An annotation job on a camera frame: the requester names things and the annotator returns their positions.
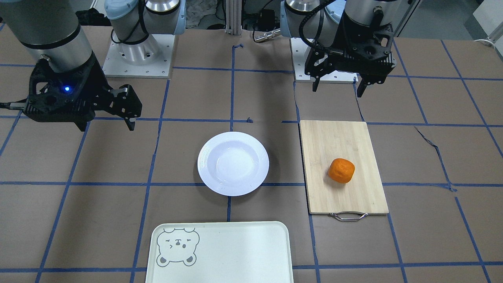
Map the cream bear tray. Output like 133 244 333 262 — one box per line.
145 221 294 283

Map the silver metal connector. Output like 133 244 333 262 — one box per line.
252 28 281 43

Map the white round plate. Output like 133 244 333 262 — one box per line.
196 131 270 197

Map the aluminium frame post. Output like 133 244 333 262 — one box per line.
224 0 242 36

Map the bamboo cutting board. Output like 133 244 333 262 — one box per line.
299 120 389 221

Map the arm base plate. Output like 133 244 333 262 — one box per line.
102 34 176 79
290 37 359 84

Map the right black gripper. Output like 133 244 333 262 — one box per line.
24 51 142 131

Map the orange fruit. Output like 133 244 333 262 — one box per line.
327 158 355 184

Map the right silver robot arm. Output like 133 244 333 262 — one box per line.
1 0 187 131

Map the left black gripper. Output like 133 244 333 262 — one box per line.
304 11 396 98

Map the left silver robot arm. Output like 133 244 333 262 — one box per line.
280 0 399 97

